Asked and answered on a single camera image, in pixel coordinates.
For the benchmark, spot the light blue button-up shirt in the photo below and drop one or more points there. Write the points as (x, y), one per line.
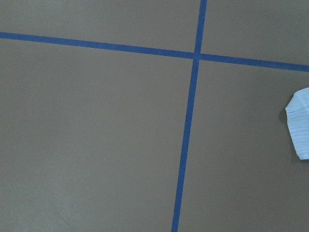
(297, 112)

